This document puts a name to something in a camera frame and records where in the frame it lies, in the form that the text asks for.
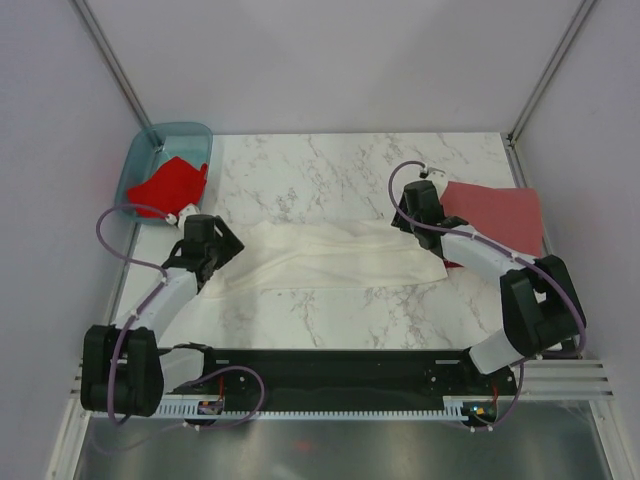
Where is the white t shirt red print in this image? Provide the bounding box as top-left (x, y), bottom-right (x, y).
top-left (203, 220), bottom-right (447, 299)

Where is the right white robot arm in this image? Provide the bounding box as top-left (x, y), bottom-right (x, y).
top-left (392, 180), bottom-right (585, 394)

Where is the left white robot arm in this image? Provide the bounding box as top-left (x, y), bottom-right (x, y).
top-left (80, 213), bottom-right (244, 426)

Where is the bright red t shirt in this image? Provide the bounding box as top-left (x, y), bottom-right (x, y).
top-left (126, 156), bottom-right (208, 219)

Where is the folded maroon t shirt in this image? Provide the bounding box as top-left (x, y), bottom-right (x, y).
top-left (440, 182), bottom-right (544, 257)

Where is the teal plastic bin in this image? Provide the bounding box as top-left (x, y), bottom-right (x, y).
top-left (114, 122), bottom-right (213, 205)

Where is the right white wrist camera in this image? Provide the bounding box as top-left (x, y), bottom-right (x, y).
top-left (419, 166), bottom-right (448, 187)

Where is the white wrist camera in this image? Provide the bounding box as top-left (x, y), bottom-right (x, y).
top-left (419, 166), bottom-right (448, 187)
top-left (164, 204), bottom-right (200, 230)

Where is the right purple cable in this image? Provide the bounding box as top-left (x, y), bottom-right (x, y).
top-left (388, 159), bottom-right (589, 434)

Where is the purple cable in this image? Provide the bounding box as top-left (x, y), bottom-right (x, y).
top-left (94, 203), bottom-right (266, 454)
top-left (388, 159), bottom-right (589, 434)

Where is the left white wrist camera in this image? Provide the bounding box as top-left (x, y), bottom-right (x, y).
top-left (164, 204), bottom-right (200, 230)

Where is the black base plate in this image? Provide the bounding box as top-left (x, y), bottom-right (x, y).
top-left (204, 349), bottom-right (516, 411)

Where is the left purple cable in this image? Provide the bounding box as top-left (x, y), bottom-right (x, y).
top-left (94, 203), bottom-right (266, 454)

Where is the white slotted cable duct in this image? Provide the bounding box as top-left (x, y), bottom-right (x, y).
top-left (152, 396), bottom-right (468, 421)

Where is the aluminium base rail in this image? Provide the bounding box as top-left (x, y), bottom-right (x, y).
top-left (69, 358), bottom-right (616, 400)

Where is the right aluminium frame post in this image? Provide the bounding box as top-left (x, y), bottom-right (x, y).
top-left (503, 0), bottom-right (599, 148)

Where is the aluminium frame post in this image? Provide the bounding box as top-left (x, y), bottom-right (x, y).
top-left (503, 0), bottom-right (599, 148)
top-left (69, 0), bottom-right (151, 128)

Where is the left aluminium frame post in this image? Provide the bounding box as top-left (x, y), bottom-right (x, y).
top-left (69, 0), bottom-right (151, 128)

